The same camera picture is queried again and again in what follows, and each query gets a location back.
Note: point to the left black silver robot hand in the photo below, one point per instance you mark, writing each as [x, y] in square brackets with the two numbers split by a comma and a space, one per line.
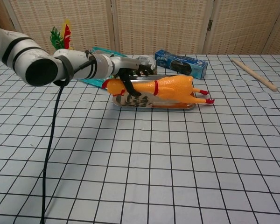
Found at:
[126, 64]

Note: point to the orange rubber chicken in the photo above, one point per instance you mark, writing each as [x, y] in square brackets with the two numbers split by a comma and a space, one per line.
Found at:
[172, 87]

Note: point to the stainless steel tray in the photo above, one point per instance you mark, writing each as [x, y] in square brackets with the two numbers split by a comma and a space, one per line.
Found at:
[140, 102]

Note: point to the teal snack bag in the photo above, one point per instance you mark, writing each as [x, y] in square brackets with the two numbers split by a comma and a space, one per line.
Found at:
[94, 82]

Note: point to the beige woven folding screen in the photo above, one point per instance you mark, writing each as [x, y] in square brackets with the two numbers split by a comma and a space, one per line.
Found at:
[154, 23]

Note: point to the blue cardboard box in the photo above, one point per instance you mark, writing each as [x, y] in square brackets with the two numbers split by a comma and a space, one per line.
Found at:
[182, 63]

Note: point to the colourful feather shuttlecock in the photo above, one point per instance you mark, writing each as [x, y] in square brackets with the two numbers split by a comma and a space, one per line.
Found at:
[66, 35]

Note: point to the metal screen hinge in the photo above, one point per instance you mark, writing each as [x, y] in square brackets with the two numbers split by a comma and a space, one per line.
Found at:
[210, 24]

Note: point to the checked white tablecloth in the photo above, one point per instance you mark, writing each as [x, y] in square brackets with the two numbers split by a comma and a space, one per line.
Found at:
[154, 163]

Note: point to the wooden stick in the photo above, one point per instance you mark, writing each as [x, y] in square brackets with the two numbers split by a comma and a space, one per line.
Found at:
[256, 74]

